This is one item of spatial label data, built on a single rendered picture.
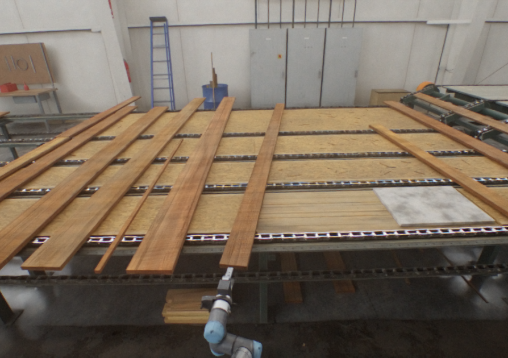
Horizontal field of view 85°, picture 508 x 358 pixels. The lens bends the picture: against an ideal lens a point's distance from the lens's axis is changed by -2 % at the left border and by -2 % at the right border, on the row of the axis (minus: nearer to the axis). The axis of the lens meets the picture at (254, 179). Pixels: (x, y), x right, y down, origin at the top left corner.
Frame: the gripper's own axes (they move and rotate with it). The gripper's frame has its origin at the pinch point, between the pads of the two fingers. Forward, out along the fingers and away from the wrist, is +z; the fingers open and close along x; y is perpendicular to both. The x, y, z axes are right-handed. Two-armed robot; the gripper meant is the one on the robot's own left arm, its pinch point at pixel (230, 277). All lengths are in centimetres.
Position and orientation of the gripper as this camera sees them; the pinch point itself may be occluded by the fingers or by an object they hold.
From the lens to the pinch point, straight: 143.8
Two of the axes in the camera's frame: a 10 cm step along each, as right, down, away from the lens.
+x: -0.2, -8.9, -4.5
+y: 9.9, 0.5, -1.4
